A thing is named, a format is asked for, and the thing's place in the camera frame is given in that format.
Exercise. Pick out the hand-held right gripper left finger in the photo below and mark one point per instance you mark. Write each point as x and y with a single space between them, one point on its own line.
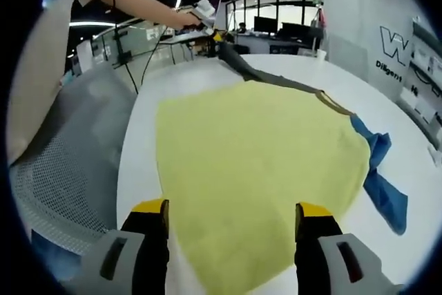
138 257

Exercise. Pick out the black computer monitor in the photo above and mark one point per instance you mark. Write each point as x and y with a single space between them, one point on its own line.
297 30
266 25

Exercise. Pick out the person's light shirt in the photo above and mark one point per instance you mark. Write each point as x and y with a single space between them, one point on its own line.
38 84

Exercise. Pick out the grey mesh office chair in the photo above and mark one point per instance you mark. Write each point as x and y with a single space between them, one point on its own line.
69 170

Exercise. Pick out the grey shelving unit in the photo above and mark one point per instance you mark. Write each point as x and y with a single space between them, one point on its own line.
426 77

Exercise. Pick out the white paper cup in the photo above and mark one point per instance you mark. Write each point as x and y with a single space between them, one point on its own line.
321 56

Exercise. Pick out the person's left hand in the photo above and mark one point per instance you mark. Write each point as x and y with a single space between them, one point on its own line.
184 20

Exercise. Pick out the yellow grey blue garment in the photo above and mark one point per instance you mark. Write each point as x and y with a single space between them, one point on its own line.
259 170

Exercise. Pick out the small white crumpled item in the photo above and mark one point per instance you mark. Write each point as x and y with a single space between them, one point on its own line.
435 155

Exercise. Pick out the purple screen monitor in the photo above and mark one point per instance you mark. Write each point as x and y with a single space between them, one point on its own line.
218 3

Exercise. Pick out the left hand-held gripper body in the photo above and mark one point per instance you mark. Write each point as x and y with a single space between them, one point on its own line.
206 13

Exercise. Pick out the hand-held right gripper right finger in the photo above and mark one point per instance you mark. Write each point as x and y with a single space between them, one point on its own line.
321 257

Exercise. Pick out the pink hanging cloth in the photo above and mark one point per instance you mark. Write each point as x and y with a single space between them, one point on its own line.
323 18

